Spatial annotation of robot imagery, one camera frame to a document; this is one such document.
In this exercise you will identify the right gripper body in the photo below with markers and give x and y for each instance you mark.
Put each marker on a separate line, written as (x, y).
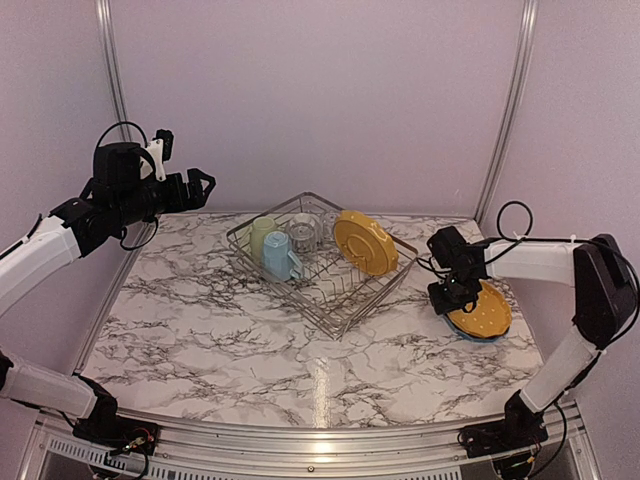
(456, 294)

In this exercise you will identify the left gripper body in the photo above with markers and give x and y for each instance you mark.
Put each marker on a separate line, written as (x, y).
(171, 202)

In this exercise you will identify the yellow plate front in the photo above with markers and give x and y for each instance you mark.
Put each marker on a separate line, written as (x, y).
(492, 315)

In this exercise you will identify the yellow plate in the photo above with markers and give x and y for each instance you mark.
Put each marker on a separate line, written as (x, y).
(492, 315)
(363, 242)

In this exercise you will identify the blue dotted plate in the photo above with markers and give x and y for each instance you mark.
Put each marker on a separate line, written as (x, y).
(472, 338)

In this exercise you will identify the yellow plate back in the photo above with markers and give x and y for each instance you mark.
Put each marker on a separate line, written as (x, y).
(363, 242)

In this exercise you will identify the clear glass front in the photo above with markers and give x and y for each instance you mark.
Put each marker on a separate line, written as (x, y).
(304, 236)

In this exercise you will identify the clear glass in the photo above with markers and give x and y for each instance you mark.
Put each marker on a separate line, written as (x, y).
(304, 236)
(328, 221)

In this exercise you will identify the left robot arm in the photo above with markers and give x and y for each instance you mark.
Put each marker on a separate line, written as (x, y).
(128, 185)

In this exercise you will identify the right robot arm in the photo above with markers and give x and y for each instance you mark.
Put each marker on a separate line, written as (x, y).
(586, 285)

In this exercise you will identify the green mug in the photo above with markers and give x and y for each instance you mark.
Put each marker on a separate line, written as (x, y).
(260, 228)

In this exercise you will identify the white ribbed bowl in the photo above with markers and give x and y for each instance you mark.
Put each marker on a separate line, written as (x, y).
(303, 218)

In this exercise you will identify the light blue mug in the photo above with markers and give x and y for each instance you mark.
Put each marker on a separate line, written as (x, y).
(279, 259)

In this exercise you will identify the clear glass back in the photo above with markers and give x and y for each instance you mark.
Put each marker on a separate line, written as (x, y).
(328, 221)

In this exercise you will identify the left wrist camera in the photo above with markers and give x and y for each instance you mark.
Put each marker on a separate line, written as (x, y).
(159, 151)

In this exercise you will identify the wire dish rack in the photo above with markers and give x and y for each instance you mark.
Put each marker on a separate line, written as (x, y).
(331, 292)

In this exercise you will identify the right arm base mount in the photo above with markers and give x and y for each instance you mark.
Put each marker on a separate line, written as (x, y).
(489, 438)

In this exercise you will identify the left aluminium post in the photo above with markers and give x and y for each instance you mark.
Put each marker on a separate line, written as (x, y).
(110, 57)

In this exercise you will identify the aluminium post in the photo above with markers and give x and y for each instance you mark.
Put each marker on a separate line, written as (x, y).
(110, 57)
(515, 92)

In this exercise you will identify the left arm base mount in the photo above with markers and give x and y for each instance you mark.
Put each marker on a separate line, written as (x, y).
(119, 432)

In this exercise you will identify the front aluminium rail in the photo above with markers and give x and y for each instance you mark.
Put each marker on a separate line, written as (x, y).
(190, 449)

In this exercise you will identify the right aluminium post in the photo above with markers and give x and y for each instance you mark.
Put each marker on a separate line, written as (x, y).
(515, 92)

